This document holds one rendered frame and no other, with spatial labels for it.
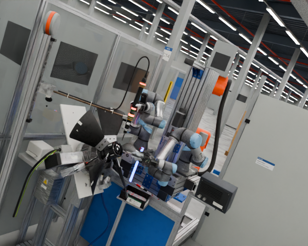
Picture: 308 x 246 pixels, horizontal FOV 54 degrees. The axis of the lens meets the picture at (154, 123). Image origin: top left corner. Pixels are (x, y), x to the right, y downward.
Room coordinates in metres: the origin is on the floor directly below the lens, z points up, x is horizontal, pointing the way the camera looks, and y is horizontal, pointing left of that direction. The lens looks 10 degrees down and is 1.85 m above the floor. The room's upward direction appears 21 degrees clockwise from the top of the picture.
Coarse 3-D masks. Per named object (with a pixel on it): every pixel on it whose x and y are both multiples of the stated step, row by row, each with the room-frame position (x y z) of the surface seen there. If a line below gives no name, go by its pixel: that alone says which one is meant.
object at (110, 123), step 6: (114, 108) 2.31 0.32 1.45; (102, 114) 2.24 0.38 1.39; (108, 114) 2.25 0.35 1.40; (114, 114) 2.28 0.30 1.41; (102, 120) 2.21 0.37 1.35; (108, 120) 2.23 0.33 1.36; (114, 120) 2.24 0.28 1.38; (120, 120) 2.27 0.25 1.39; (102, 126) 2.19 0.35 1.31; (108, 126) 2.20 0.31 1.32; (114, 126) 2.21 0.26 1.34; (120, 126) 2.24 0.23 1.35; (108, 132) 2.18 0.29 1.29; (114, 132) 2.18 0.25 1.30
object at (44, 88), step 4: (40, 84) 2.08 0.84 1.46; (44, 84) 2.08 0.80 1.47; (48, 84) 2.10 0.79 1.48; (40, 88) 2.07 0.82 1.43; (44, 88) 2.08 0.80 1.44; (48, 88) 2.08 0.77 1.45; (52, 88) 2.08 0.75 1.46; (40, 92) 2.08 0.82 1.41; (44, 92) 2.08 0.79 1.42; (48, 92) 2.08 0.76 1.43; (52, 92) 2.10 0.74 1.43
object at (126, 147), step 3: (123, 144) 2.37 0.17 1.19; (126, 144) 2.40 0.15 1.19; (129, 144) 2.43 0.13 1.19; (123, 147) 2.29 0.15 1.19; (126, 147) 2.33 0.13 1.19; (129, 147) 2.36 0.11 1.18; (126, 150) 2.21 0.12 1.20; (129, 150) 2.27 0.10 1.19; (132, 150) 2.32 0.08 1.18; (135, 150) 2.38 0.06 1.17; (138, 156) 2.29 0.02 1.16; (141, 156) 2.35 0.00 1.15
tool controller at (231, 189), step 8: (208, 176) 2.19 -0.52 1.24; (216, 176) 2.22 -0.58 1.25; (200, 184) 2.18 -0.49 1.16; (208, 184) 2.14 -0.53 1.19; (216, 184) 2.12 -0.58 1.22; (224, 184) 2.14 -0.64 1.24; (232, 184) 2.16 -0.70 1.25; (200, 192) 2.18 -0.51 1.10; (208, 192) 2.15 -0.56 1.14; (216, 192) 2.12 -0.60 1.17; (224, 192) 2.08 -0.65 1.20; (232, 192) 2.06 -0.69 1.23; (208, 200) 2.15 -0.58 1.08; (216, 200) 2.12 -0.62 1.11; (224, 200) 2.09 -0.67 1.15; (232, 200) 2.14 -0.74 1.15; (216, 208) 2.13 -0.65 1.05; (224, 208) 2.09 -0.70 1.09
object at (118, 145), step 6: (108, 144) 2.07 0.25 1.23; (114, 144) 2.08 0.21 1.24; (120, 144) 2.13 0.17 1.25; (102, 150) 2.08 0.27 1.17; (108, 150) 2.04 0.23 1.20; (114, 150) 2.05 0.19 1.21; (120, 150) 2.10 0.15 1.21; (102, 156) 2.07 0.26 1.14; (108, 156) 2.05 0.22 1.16; (114, 156) 2.04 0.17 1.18; (120, 156) 2.07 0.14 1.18; (108, 162) 2.10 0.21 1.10
